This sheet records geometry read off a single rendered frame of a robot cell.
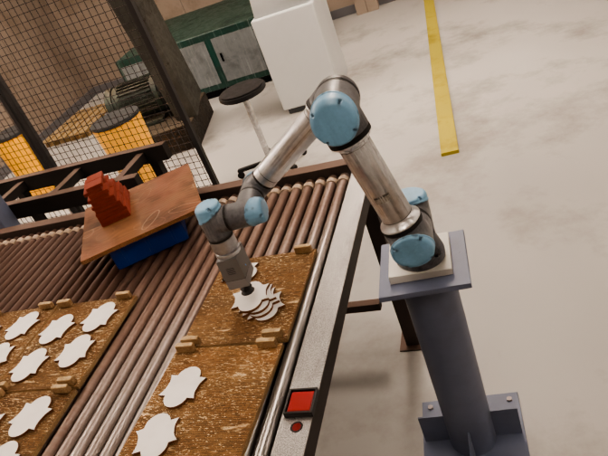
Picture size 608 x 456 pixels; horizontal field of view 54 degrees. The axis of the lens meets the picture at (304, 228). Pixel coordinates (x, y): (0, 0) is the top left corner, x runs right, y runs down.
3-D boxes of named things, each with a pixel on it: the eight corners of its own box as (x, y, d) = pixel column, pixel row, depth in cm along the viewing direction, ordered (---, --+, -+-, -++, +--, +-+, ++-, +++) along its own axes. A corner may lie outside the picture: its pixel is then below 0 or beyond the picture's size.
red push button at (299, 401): (316, 394, 147) (314, 390, 147) (311, 413, 142) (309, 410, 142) (293, 395, 149) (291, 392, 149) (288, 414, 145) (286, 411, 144)
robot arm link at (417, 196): (432, 214, 180) (424, 176, 173) (436, 241, 169) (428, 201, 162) (394, 222, 183) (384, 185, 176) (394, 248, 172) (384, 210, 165)
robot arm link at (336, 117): (440, 232, 169) (346, 68, 145) (443, 264, 157) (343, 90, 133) (401, 247, 174) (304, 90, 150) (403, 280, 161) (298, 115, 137)
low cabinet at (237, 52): (305, 33, 832) (287, -23, 795) (284, 79, 685) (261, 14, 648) (185, 70, 888) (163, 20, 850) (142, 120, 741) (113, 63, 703)
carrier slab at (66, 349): (137, 298, 212) (132, 289, 210) (80, 389, 180) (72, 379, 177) (61, 308, 224) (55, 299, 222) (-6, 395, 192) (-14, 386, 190)
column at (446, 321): (517, 394, 237) (479, 215, 193) (535, 480, 206) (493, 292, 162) (422, 403, 248) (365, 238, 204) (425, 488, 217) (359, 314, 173)
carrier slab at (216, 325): (318, 251, 198) (316, 248, 197) (288, 342, 166) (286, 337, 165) (225, 264, 211) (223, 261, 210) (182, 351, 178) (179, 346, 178)
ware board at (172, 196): (189, 166, 272) (187, 163, 271) (204, 210, 229) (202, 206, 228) (87, 212, 268) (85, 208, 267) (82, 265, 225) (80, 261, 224)
